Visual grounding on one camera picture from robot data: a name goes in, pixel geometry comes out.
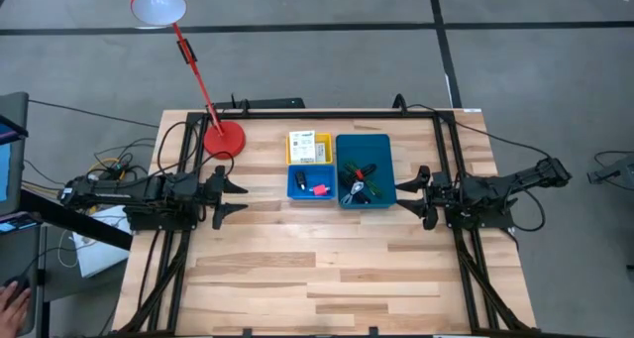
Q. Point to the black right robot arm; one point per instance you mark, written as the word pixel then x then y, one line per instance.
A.
pixel 505 189

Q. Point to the white paper box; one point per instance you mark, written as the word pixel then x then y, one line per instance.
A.
pixel 99 249

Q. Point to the black aluminium table frame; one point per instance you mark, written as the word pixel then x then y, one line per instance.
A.
pixel 322 115

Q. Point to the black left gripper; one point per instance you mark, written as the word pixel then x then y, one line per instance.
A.
pixel 210 199

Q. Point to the tablet with colourful screen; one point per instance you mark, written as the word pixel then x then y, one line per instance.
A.
pixel 17 224

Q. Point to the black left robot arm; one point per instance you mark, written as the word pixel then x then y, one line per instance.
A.
pixel 129 194

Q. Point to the red desk lamp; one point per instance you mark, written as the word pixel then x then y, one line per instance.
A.
pixel 225 140

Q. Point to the large teal plastic bin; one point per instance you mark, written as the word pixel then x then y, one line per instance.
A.
pixel 381 149

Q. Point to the black computer mouse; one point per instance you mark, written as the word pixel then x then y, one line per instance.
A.
pixel 17 281

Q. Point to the small pink adapter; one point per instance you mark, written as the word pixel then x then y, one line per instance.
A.
pixel 321 190

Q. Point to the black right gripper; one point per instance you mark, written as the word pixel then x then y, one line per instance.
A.
pixel 438 196

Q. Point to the person's hand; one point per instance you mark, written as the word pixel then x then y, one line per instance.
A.
pixel 12 310

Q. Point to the small black adapter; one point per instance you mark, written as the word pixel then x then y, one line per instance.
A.
pixel 300 179

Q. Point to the small blue plastic bin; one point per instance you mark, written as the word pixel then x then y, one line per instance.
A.
pixel 324 175

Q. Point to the computer monitor with blue screen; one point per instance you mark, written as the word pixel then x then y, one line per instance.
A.
pixel 11 145

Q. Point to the flat black device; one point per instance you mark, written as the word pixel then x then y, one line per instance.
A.
pixel 272 103

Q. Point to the grey metal stand foot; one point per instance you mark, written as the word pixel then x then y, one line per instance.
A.
pixel 614 169

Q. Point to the grey side desk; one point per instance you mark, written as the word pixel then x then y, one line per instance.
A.
pixel 31 259

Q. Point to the black slanted bar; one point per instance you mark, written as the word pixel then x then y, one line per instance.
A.
pixel 74 226

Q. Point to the small yellow plastic bin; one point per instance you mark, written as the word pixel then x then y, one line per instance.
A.
pixel 329 147

